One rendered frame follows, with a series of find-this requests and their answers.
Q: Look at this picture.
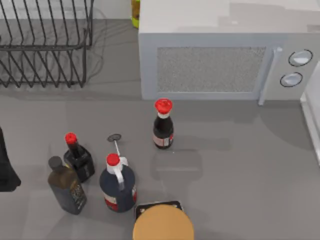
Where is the round dark sauce bottle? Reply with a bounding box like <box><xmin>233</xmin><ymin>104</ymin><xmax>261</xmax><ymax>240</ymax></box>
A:
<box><xmin>152</xmin><ymin>98</ymin><xmax>175</xmax><ymax>151</ymax></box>

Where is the small metal whisk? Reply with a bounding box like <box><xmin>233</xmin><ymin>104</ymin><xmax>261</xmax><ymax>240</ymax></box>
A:
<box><xmin>107</xmin><ymin>133</ymin><xmax>123</xmax><ymax>157</ymax></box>

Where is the square dark sauce bottle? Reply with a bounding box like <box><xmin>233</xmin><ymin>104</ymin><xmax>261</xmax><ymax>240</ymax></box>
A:
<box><xmin>63</xmin><ymin>132</ymin><xmax>96</xmax><ymax>184</ymax></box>

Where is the pale microwave oven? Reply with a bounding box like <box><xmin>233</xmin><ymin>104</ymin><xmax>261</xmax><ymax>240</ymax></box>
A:
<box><xmin>137</xmin><ymin>0</ymin><xmax>320</xmax><ymax>101</ymax></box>

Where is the yellow green bottle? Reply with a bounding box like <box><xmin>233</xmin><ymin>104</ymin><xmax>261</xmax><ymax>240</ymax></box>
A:
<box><xmin>131</xmin><ymin>0</ymin><xmax>142</xmax><ymax>29</ymax></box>

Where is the olive oil bottle black cap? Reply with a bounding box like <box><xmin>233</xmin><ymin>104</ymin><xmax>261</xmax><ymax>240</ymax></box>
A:
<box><xmin>47</xmin><ymin>155</ymin><xmax>88</xmax><ymax>216</ymax></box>

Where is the small microwave knob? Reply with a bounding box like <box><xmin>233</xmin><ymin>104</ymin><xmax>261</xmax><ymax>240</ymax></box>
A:
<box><xmin>279</xmin><ymin>71</ymin><xmax>304</xmax><ymax>88</ymax></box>

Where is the white appliance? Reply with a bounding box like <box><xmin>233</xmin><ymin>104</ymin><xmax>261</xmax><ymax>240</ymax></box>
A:
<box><xmin>299</xmin><ymin>59</ymin><xmax>320</xmax><ymax>168</ymax></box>

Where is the large microwave knob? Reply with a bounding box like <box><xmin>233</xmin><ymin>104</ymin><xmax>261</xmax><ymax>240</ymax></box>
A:
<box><xmin>288</xmin><ymin>49</ymin><xmax>314</xmax><ymax>67</ymax></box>

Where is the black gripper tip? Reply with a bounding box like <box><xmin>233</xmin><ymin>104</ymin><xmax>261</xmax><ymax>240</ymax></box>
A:
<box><xmin>0</xmin><ymin>126</ymin><xmax>22</xmax><ymax>193</ymax></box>

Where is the dark jug with white handle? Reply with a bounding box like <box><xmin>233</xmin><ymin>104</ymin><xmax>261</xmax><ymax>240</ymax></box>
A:
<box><xmin>99</xmin><ymin>153</ymin><xmax>138</xmax><ymax>214</ymax></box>

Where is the microwave door handle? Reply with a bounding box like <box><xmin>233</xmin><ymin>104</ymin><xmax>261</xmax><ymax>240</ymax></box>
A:
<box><xmin>257</xmin><ymin>46</ymin><xmax>283</xmax><ymax>106</ymax></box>

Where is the black wire dish rack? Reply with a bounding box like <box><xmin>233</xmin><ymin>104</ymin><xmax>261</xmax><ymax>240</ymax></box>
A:
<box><xmin>0</xmin><ymin>0</ymin><xmax>95</xmax><ymax>89</ymax></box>

